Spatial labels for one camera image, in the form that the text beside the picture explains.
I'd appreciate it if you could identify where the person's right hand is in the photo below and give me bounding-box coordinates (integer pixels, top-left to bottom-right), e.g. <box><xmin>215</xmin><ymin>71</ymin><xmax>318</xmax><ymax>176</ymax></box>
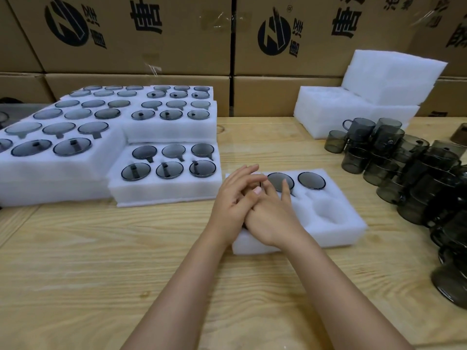
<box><xmin>243</xmin><ymin>178</ymin><xmax>311</xmax><ymax>250</ymax></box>

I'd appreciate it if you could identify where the person's left hand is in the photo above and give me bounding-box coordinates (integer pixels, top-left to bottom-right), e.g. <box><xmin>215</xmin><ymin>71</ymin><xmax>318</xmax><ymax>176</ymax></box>
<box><xmin>208</xmin><ymin>163</ymin><xmax>269</xmax><ymax>248</ymax></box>

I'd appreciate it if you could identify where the white grooved foam tray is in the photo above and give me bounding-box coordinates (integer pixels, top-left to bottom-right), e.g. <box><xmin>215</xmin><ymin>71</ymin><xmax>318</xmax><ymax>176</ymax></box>
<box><xmin>0</xmin><ymin>120</ymin><xmax>126</xmax><ymax>181</ymax></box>
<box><xmin>14</xmin><ymin>99</ymin><xmax>141</xmax><ymax>134</ymax></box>
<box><xmin>120</xmin><ymin>100</ymin><xmax>218</xmax><ymax>144</ymax></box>
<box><xmin>108</xmin><ymin>141</ymin><xmax>223</xmax><ymax>208</ymax></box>
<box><xmin>58</xmin><ymin>85</ymin><xmax>152</xmax><ymax>103</ymax></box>
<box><xmin>145</xmin><ymin>85</ymin><xmax>215</xmax><ymax>105</ymax></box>
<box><xmin>224</xmin><ymin>168</ymin><xmax>368</xmax><ymax>256</ymax></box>
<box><xmin>0</xmin><ymin>176</ymin><xmax>112</xmax><ymax>208</ymax></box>

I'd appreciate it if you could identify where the stack of white foam trays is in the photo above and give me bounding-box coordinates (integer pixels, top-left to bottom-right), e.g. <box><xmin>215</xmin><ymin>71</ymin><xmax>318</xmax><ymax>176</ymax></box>
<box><xmin>293</xmin><ymin>50</ymin><xmax>449</xmax><ymax>140</ymax></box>

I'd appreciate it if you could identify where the pile of smoky glass mugs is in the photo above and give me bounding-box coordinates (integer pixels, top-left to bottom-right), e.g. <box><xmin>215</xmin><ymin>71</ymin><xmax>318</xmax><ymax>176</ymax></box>
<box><xmin>323</xmin><ymin>117</ymin><xmax>467</xmax><ymax>310</ymax></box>

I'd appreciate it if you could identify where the person's left forearm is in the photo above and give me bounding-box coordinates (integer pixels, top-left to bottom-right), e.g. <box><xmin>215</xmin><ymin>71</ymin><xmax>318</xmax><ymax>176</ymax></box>
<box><xmin>122</xmin><ymin>233</ymin><xmax>234</xmax><ymax>350</ymax></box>

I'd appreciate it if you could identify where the person's right forearm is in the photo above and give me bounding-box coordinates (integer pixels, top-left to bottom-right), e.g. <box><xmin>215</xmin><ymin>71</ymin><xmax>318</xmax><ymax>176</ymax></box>
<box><xmin>281</xmin><ymin>233</ymin><xmax>413</xmax><ymax>350</ymax></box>

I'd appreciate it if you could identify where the stainless steel table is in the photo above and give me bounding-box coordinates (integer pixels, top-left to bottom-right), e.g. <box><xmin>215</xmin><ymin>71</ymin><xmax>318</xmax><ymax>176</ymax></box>
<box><xmin>0</xmin><ymin>103</ymin><xmax>50</xmax><ymax>123</ymax></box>

